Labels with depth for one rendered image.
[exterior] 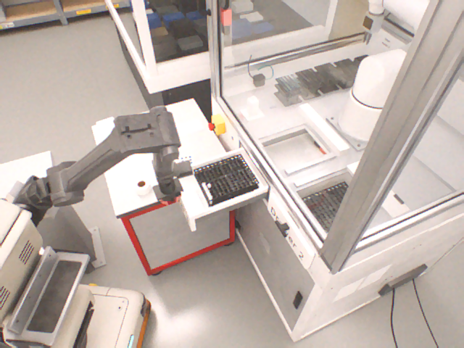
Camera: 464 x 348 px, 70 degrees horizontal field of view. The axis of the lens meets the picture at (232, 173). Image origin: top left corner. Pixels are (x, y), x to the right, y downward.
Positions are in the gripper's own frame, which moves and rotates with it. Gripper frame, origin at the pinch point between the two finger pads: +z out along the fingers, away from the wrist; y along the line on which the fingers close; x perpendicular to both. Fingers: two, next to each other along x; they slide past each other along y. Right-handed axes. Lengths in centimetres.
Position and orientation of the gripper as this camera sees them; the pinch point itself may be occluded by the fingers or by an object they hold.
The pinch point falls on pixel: (171, 201)
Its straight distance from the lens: 132.9
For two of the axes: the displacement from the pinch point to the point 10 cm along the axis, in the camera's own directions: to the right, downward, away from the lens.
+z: 0.1, 6.2, 7.8
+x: -4.2, -7.1, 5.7
